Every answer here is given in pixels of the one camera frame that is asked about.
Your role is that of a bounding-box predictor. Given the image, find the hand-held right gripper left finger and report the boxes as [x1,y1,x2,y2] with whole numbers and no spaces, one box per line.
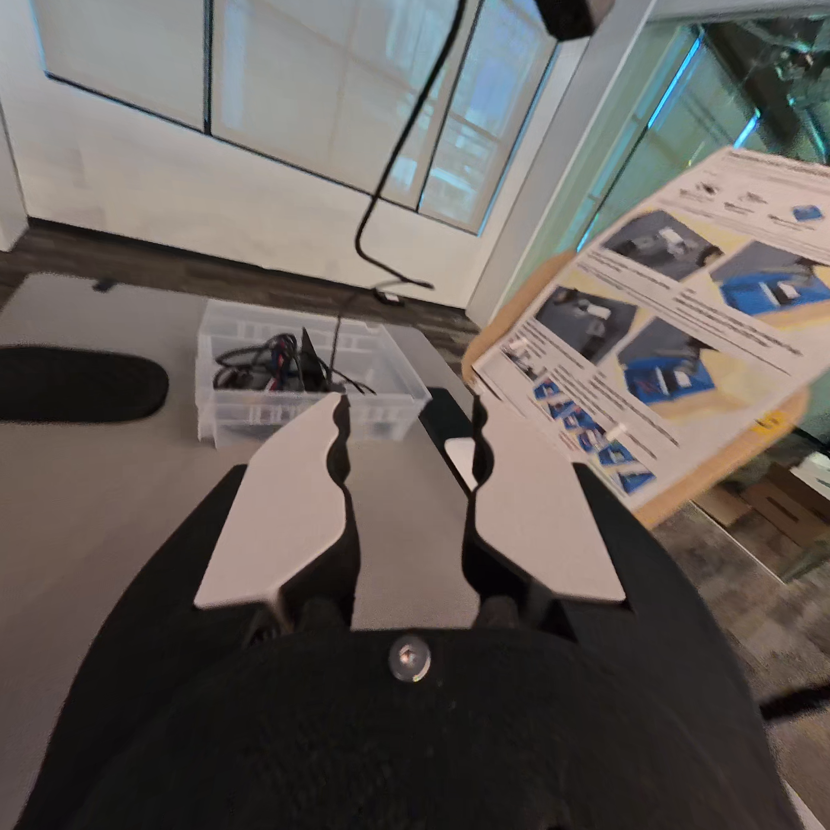
[193,391,361,631]

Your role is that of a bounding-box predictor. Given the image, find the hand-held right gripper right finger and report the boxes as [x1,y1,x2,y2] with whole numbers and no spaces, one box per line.
[462,394,628,630]

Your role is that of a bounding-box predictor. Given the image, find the clear plastic bin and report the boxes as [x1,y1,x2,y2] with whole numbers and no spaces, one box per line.
[195,298,432,448]

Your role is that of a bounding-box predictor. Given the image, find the black hub usb cable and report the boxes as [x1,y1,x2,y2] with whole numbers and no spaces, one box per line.
[324,0,469,396]

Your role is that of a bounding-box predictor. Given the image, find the black multi-port usb hub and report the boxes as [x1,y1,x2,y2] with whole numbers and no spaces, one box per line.
[535,0,616,41]

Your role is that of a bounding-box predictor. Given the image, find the white metal document stand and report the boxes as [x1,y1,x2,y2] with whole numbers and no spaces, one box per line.
[443,436,481,495]

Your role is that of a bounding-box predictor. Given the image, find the cardboard box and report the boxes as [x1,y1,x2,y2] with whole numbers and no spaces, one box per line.
[694,454,830,584]

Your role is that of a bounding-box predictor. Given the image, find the black wrist rest pad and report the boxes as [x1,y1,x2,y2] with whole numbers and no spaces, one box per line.
[0,345,171,424]

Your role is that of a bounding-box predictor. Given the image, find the printed instruction sheet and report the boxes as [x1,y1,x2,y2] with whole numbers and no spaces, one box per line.
[472,148,830,510]

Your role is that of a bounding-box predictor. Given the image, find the large window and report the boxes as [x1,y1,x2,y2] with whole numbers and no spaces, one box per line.
[29,0,562,236]

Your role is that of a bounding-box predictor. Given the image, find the tangle of assorted cables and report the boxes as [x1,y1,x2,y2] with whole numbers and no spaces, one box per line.
[213,332,377,396]

